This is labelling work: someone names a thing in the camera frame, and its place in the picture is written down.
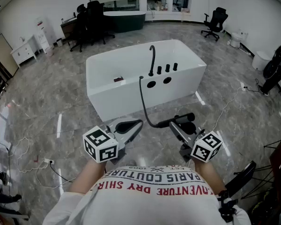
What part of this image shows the person's right forearm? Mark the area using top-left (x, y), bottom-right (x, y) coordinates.
top-left (193, 159), bottom-right (226, 195)

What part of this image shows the brown wooden desk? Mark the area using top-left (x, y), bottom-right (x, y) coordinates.
top-left (60, 16), bottom-right (78, 40)

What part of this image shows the white drawer cabinet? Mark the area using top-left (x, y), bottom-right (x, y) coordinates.
top-left (10, 34), bottom-right (40, 68)

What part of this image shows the white round trash can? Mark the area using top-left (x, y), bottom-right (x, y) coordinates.
top-left (251, 51), bottom-right (271, 71)

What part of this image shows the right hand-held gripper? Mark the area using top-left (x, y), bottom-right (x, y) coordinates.
top-left (169, 121), bottom-right (223, 163)

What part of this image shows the beige wooden board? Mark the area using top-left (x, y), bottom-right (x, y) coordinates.
top-left (0, 33), bottom-right (19, 77)

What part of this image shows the white bathtub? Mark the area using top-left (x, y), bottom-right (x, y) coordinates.
top-left (85, 39), bottom-right (207, 122)

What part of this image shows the black harness strap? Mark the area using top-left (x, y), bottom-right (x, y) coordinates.
top-left (216, 189), bottom-right (238, 223)

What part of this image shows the person's left forearm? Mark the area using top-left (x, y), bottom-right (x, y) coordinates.
top-left (69, 159), bottom-right (108, 193)

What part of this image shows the black curved faucet spout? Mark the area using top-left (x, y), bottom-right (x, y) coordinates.
top-left (148, 45), bottom-right (156, 77)

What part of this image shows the person's white printed shirt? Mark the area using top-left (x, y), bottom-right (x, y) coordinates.
top-left (42, 165), bottom-right (251, 225)

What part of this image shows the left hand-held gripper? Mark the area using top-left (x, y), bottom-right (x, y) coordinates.
top-left (83, 119), bottom-right (144, 165)

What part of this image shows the black office chair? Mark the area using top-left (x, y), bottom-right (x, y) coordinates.
top-left (85, 0), bottom-right (116, 46)
top-left (69, 3), bottom-right (89, 53)
top-left (200, 7), bottom-right (229, 42)

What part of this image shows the white water dispenser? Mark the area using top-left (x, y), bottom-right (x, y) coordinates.
top-left (35, 17), bottom-right (50, 54)

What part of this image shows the black tripod stand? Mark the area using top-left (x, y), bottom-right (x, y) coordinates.
top-left (224, 160), bottom-right (276, 200)

